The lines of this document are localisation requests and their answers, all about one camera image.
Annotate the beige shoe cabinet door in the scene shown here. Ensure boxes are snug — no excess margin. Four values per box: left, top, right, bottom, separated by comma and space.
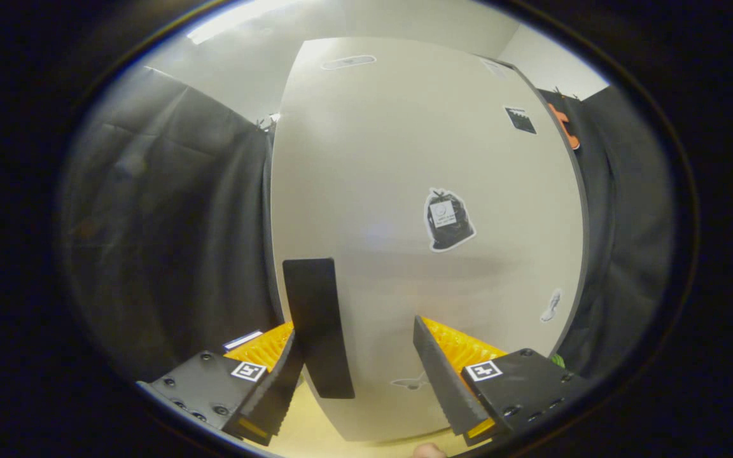
270, 36, 583, 443

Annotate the grey shoe cabinet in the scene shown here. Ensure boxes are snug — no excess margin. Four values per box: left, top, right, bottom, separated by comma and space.
262, 35, 591, 443

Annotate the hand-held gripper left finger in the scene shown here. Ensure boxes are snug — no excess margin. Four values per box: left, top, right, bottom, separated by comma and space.
137, 321, 305, 447

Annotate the black backdrop cloth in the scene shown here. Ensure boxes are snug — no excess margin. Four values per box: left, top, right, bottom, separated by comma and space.
58, 64, 676, 382

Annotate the black door handle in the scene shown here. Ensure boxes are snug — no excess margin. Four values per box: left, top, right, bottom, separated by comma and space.
283, 258, 356, 399

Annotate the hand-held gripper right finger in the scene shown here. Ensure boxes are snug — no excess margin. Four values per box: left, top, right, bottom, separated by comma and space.
412, 315, 591, 447

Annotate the grey cover book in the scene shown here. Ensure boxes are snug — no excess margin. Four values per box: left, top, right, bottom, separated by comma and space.
223, 330, 264, 352

